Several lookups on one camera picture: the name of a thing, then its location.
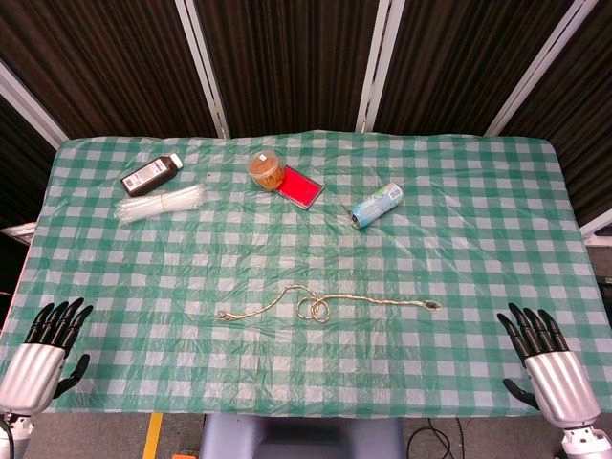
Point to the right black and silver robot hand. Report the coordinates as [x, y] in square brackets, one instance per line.
[559, 387]

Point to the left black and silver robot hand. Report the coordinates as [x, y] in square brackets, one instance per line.
[28, 378]

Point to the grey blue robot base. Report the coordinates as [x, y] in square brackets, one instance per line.
[301, 437]

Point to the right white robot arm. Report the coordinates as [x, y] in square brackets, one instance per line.
[583, 442]

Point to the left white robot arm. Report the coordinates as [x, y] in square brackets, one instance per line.
[12, 432]

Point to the brown bottle with white cap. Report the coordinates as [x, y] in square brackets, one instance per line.
[148, 176]

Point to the light blue drink can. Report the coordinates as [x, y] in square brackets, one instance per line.
[375, 205]

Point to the green white checkered tablecloth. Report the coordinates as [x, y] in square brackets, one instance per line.
[306, 239]

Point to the clear jar of rubber bands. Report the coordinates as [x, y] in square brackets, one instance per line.
[266, 172]

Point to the red ink pad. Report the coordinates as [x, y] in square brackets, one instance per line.
[300, 189]

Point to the white partition frame post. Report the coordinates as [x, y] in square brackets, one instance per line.
[33, 105]
[203, 72]
[380, 67]
[535, 67]

